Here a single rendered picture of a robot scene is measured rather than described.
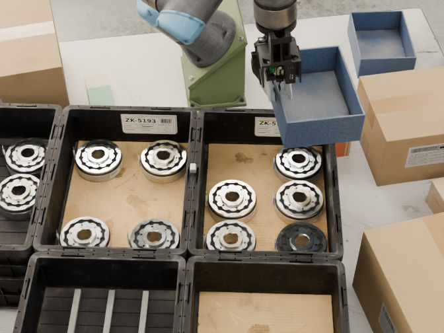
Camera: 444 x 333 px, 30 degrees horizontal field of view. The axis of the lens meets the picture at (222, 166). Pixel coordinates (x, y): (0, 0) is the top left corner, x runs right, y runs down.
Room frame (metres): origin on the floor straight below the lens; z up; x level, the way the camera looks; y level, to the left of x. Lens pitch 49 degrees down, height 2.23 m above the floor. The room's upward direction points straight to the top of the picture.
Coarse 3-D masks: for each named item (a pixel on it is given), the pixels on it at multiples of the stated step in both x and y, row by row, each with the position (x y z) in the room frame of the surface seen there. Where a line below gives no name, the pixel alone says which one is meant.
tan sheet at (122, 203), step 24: (120, 144) 1.29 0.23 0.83; (144, 144) 1.29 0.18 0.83; (72, 192) 1.15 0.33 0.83; (96, 192) 1.15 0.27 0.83; (120, 192) 1.15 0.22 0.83; (144, 192) 1.15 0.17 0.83; (168, 192) 1.15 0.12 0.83; (72, 216) 1.08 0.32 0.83; (96, 216) 1.08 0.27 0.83; (120, 216) 1.08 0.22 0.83; (144, 216) 1.08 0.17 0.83; (168, 216) 1.08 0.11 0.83; (120, 240) 1.02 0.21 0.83
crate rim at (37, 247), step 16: (64, 112) 1.30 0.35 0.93; (144, 112) 1.30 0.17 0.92; (160, 112) 1.30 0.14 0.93; (176, 112) 1.30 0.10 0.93; (192, 112) 1.30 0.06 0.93; (64, 128) 1.25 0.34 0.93; (192, 128) 1.26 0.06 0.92; (192, 144) 1.20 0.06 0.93; (192, 160) 1.16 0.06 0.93; (48, 176) 1.11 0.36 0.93; (192, 176) 1.11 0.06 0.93; (48, 192) 1.07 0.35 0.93; (48, 208) 1.03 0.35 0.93
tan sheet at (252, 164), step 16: (224, 144) 1.29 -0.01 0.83; (240, 144) 1.29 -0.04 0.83; (208, 160) 1.24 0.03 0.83; (224, 160) 1.24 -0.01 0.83; (240, 160) 1.24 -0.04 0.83; (256, 160) 1.24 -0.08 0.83; (272, 160) 1.24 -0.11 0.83; (208, 176) 1.19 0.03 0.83; (224, 176) 1.19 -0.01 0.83; (240, 176) 1.19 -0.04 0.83; (256, 176) 1.19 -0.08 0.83; (272, 176) 1.19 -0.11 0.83; (320, 176) 1.19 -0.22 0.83; (208, 192) 1.15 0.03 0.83; (256, 192) 1.15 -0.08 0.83; (272, 192) 1.15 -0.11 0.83; (256, 208) 1.10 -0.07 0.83; (272, 208) 1.10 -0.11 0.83; (208, 224) 1.06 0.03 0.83; (256, 224) 1.06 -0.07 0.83; (272, 224) 1.06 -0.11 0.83; (320, 224) 1.06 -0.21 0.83; (256, 240) 1.02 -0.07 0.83; (272, 240) 1.02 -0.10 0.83
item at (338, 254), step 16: (208, 112) 1.30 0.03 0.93; (224, 112) 1.30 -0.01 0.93; (240, 112) 1.30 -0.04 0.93; (256, 112) 1.30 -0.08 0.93; (272, 112) 1.29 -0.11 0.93; (336, 160) 1.15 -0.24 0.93; (336, 176) 1.11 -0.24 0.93; (192, 192) 1.07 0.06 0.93; (336, 192) 1.07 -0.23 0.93; (192, 208) 1.03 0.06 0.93; (336, 208) 1.02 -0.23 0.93; (192, 224) 0.99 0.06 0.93; (336, 224) 1.00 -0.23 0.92; (192, 240) 0.95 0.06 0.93; (336, 240) 0.95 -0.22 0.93; (240, 256) 0.91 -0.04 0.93; (256, 256) 0.91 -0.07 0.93; (272, 256) 0.91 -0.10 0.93; (288, 256) 0.91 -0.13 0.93; (304, 256) 0.91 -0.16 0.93; (320, 256) 0.91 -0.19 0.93; (336, 256) 0.91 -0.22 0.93
